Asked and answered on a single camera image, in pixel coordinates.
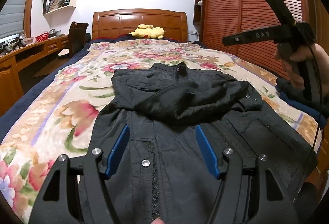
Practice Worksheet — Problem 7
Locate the yellow Pikachu plush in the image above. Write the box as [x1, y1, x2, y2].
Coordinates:
[127, 24, 165, 39]

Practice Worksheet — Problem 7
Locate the dark wooden chair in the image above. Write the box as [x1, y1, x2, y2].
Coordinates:
[57, 22, 91, 59]

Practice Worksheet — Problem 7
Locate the black jacket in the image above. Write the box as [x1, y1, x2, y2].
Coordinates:
[89, 63, 317, 223]

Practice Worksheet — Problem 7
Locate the person right hand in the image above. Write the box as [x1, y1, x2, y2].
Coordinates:
[273, 43, 329, 91]

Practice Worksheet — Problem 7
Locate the floral blanket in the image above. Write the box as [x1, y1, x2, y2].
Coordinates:
[1, 40, 323, 223]

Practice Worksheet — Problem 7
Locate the wooden headboard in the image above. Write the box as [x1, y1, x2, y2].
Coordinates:
[92, 9, 188, 42]

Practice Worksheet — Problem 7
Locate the grey window blind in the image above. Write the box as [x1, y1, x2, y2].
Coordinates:
[0, 0, 26, 40]

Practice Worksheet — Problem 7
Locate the wooden desk cabinet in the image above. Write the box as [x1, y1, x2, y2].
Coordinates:
[1, 35, 69, 115]

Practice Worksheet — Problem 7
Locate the wooden louvered wardrobe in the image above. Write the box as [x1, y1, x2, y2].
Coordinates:
[193, 0, 317, 78]

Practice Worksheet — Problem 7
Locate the red basket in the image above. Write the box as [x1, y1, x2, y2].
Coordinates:
[35, 32, 49, 42]

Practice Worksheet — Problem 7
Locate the folded dark clothes pile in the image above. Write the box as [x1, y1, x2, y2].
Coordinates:
[276, 78, 328, 129]

